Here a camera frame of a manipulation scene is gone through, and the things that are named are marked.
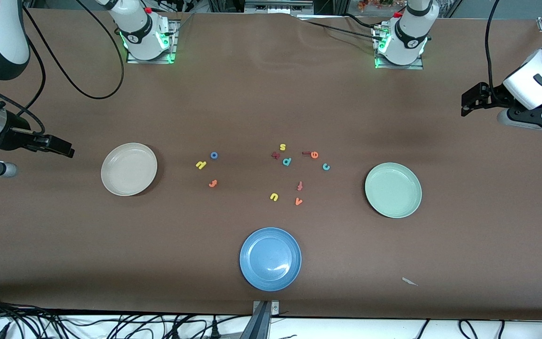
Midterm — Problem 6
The beige round plate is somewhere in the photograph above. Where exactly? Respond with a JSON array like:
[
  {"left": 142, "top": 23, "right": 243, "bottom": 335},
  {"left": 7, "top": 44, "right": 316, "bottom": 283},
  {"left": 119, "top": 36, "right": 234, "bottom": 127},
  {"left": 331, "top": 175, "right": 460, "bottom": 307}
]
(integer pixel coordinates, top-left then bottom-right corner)
[{"left": 101, "top": 143, "right": 158, "bottom": 196}]

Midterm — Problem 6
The green round plate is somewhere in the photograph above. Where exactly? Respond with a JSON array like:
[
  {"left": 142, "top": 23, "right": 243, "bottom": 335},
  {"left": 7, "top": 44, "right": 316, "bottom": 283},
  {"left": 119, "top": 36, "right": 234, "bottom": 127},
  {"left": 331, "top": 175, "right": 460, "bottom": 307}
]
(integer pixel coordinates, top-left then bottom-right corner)
[{"left": 365, "top": 162, "right": 422, "bottom": 218}]

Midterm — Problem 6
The orange red decoration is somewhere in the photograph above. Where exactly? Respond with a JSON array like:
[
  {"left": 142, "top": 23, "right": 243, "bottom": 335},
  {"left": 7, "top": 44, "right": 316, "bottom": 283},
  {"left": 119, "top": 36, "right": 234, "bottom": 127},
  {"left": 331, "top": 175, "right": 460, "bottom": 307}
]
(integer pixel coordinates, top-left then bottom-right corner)
[{"left": 357, "top": 0, "right": 407, "bottom": 11}]

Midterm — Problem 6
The brown table cover sheet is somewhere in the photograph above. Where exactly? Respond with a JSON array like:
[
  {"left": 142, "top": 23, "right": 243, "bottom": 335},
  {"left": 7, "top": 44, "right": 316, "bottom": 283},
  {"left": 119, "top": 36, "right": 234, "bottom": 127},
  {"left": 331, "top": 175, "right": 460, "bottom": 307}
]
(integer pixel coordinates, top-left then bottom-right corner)
[{"left": 0, "top": 8, "right": 542, "bottom": 321}]

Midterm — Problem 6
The grey metal device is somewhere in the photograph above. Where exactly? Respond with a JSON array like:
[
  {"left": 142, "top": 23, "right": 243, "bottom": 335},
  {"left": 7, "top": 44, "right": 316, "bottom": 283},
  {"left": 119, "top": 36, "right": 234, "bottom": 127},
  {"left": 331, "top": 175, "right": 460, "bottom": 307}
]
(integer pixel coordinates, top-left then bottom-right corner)
[{"left": 244, "top": 0, "right": 315, "bottom": 15}]

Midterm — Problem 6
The blue round plate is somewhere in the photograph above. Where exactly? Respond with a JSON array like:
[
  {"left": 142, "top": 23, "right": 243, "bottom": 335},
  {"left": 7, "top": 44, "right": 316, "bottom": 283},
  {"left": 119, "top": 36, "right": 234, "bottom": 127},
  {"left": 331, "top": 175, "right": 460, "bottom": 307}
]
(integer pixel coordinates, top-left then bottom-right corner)
[{"left": 239, "top": 227, "right": 302, "bottom": 291}]

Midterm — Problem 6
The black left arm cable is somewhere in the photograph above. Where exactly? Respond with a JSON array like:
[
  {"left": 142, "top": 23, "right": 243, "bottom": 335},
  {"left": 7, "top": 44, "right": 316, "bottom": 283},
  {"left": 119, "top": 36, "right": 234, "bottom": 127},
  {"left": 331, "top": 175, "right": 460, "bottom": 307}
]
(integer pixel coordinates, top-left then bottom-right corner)
[{"left": 484, "top": 0, "right": 504, "bottom": 102}]

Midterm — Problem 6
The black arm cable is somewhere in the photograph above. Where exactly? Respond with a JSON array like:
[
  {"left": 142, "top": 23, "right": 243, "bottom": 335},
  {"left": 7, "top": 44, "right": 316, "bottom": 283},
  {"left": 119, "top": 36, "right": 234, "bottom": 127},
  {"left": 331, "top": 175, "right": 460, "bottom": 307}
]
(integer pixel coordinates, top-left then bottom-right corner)
[
  {"left": 484, "top": 0, "right": 504, "bottom": 102},
  {"left": 21, "top": 0, "right": 126, "bottom": 100}
]

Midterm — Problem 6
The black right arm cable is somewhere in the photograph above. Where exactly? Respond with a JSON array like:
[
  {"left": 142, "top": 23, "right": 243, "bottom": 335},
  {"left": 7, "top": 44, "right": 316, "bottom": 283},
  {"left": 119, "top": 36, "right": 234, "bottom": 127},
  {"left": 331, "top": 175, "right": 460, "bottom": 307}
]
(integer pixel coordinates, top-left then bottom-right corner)
[{"left": 21, "top": 0, "right": 126, "bottom": 100}]

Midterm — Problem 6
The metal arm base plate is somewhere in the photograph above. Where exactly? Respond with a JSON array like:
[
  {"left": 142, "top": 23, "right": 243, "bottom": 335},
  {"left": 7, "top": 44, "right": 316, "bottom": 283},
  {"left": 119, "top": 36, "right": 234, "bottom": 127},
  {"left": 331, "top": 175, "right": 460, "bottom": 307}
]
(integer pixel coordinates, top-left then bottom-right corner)
[
  {"left": 374, "top": 24, "right": 424, "bottom": 70},
  {"left": 127, "top": 20, "right": 178, "bottom": 65}
]

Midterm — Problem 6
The metal camera post bracket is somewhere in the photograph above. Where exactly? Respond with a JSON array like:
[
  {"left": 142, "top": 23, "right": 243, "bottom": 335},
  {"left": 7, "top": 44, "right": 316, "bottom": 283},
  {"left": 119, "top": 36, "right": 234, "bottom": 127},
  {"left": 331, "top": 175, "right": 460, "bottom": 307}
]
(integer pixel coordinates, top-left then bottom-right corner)
[{"left": 240, "top": 300, "right": 281, "bottom": 339}]

